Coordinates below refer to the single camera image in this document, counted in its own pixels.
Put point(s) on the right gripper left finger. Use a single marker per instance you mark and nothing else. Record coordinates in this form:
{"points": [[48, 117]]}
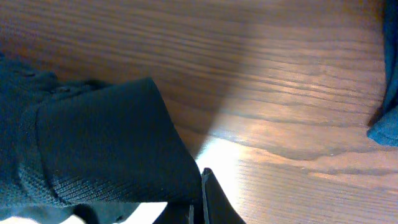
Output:
{"points": [[175, 213]]}

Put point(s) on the navy folded t-shirt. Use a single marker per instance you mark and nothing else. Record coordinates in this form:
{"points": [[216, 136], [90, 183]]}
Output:
{"points": [[383, 125]]}

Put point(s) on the black t-shirt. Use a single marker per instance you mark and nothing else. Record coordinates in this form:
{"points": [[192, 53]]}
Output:
{"points": [[88, 148]]}

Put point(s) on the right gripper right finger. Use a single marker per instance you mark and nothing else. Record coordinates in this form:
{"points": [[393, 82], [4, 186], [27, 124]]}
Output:
{"points": [[216, 207]]}

